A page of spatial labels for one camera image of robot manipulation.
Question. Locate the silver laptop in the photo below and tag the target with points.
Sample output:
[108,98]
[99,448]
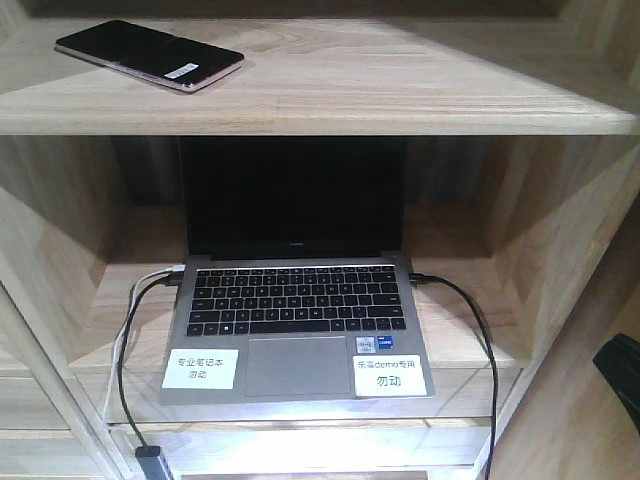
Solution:
[295,286]

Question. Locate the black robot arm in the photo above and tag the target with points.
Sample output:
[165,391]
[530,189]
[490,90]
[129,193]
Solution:
[618,362]

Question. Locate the wooden desk shelf unit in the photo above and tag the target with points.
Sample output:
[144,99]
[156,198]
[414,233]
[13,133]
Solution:
[522,122]

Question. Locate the grey usb hub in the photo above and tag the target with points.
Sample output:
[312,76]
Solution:
[153,463]

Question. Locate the black smartphone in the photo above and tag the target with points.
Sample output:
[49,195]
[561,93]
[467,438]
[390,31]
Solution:
[157,57]

